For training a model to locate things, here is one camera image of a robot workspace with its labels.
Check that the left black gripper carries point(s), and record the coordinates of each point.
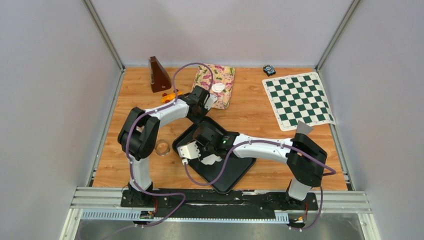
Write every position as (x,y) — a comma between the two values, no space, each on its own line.
(196,121)

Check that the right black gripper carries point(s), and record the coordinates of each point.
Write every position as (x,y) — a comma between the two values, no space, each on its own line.
(200,148)

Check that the black baking tray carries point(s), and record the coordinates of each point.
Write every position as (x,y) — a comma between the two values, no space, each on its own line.
(235,168)

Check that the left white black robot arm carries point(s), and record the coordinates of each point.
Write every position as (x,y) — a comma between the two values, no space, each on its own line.
(139,133)

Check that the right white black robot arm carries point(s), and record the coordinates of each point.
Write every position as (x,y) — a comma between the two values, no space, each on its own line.
(305,159)

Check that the orange toy car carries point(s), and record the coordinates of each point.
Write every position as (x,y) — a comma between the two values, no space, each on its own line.
(166,98)

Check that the floral rectangular tray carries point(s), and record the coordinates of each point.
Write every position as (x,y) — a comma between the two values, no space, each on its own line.
(220,74)

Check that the brown wooden metronome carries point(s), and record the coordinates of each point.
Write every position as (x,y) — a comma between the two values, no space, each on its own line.
(159,78)

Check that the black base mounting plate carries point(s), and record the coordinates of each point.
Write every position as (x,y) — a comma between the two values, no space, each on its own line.
(208,204)

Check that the small blue black toy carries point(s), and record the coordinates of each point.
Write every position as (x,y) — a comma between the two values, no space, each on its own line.
(269,70)

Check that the green white chess mat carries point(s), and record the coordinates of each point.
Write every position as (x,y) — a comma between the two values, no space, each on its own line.
(298,98)

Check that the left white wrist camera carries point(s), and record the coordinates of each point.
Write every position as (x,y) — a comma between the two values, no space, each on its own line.
(210,101)

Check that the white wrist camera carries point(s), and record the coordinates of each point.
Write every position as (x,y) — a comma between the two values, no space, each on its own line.
(210,101)
(189,151)

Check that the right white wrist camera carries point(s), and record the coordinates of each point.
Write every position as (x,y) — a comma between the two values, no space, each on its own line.
(189,151)

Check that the wooden handled metal scraper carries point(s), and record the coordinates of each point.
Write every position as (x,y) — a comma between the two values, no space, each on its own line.
(303,128)

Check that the aluminium frame rail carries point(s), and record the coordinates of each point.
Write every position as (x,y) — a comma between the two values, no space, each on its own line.
(103,203)

